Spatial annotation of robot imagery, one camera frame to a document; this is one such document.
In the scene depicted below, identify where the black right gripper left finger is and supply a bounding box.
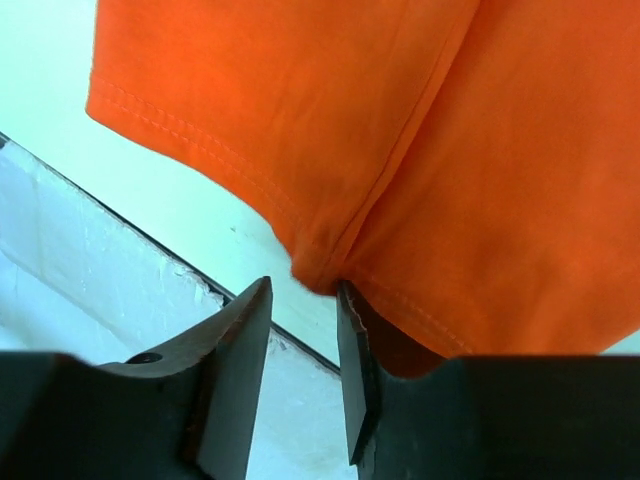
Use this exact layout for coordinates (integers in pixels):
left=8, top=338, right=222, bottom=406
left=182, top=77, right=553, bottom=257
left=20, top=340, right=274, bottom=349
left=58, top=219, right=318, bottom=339
left=1, top=277, right=273, bottom=479

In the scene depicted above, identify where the orange t shirt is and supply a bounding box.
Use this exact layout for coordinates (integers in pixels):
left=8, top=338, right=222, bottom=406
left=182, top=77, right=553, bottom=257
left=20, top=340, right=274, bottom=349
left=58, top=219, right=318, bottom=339
left=87, top=1, right=639, bottom=376

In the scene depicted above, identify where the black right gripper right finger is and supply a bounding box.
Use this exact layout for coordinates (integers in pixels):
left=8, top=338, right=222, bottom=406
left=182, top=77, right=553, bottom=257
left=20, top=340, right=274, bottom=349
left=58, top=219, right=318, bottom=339
left=337, top=282, right=639, bottom=479

